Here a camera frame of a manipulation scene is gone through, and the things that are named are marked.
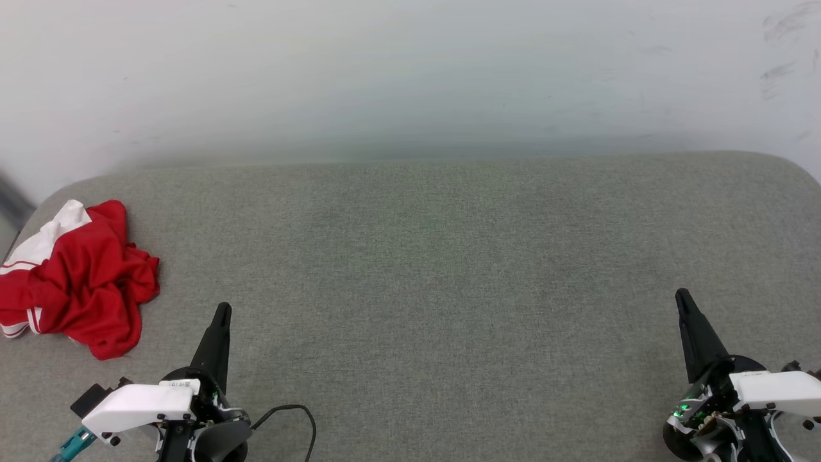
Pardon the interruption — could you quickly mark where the white right arm cable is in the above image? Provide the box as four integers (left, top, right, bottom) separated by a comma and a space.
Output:
770, 412, 797, 461

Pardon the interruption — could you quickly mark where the teal left camera connector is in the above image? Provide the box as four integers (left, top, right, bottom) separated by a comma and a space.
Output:
51, 426, 97, 462

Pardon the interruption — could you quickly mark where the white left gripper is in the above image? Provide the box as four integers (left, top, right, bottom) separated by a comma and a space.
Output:
82, 304, 251, 462

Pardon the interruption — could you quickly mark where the grey fabric sofa cushion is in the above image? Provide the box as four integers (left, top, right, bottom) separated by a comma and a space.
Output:
0, 151, 821, 462

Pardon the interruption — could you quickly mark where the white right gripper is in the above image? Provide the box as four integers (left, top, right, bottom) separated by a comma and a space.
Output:
667, 289, 821, 443

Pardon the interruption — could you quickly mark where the red and white shirt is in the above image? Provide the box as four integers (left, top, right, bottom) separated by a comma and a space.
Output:
0, 199, 161, 361

